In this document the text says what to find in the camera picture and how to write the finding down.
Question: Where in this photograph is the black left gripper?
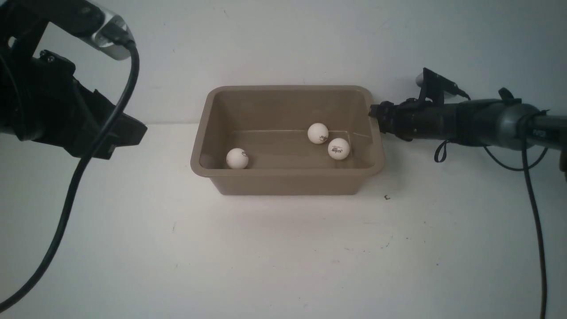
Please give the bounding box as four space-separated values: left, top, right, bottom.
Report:
0 49 148 160

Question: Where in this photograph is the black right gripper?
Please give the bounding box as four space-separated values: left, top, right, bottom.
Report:
369 100 426 141

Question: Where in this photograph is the white ball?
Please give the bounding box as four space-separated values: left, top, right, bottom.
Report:
225 148 249 169
307 123 329 144
327 138 350 161

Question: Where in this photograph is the tan plastic bin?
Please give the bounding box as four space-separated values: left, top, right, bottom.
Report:
190 85 385 195

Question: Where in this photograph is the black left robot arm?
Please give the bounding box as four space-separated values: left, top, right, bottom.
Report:
1 0 139 158

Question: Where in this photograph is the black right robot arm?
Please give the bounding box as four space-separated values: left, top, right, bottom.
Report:
369 88 566 172

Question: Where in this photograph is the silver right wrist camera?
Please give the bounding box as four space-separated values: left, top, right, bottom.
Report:
416 67 466 104

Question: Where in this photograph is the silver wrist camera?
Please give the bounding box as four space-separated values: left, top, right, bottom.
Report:
18 0 136 61
416 67 466 104

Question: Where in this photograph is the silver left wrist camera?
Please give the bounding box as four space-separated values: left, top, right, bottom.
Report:
18 0 136 61

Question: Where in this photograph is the black right camera cable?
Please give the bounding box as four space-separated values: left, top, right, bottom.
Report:
434 89 550 319

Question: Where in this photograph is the black camera cable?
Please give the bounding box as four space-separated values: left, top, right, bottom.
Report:
434 89 550 319
0 40 140 313

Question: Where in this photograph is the black left camera cable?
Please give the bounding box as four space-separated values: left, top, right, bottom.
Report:
0 40 140 313

